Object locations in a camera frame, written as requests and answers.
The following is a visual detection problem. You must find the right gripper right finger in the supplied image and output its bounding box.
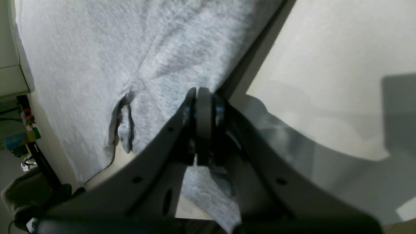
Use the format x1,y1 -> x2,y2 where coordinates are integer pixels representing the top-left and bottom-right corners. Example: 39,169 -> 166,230
196,88 -> 380,228

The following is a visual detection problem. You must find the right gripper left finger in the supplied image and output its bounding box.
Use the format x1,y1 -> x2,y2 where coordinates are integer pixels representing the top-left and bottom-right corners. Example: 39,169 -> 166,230
38,88 -> 197,225

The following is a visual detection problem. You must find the grey T-shirt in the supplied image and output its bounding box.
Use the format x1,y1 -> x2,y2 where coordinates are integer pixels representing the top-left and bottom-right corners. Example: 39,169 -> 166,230
15,0 -> 285,234

